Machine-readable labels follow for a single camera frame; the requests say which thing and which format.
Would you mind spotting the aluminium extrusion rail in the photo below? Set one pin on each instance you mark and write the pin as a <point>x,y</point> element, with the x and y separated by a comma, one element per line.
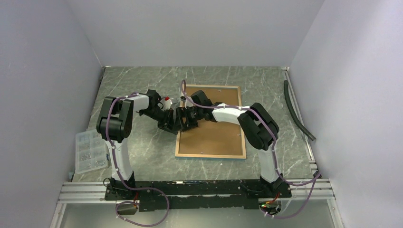
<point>94,192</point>

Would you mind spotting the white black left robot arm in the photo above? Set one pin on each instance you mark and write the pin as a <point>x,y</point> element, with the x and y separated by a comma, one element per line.
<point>115,125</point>

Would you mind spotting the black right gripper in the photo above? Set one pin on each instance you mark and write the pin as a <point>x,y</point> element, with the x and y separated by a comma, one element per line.
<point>179,114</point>

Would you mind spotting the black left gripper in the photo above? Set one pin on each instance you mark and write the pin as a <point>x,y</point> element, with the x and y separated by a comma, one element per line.
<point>167,123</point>

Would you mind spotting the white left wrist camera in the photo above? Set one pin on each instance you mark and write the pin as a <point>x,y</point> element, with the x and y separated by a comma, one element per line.
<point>167,103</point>

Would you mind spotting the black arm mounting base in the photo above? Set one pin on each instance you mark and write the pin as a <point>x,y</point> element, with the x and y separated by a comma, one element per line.
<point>196,194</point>

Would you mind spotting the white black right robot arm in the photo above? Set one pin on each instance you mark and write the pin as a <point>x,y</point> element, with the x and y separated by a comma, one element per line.
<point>259,128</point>

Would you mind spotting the blue wooden picture frame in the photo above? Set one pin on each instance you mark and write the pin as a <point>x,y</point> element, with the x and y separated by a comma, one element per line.
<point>211,155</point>

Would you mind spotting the clear plastic screw box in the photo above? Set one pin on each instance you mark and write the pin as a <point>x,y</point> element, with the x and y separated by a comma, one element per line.
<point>91,152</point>

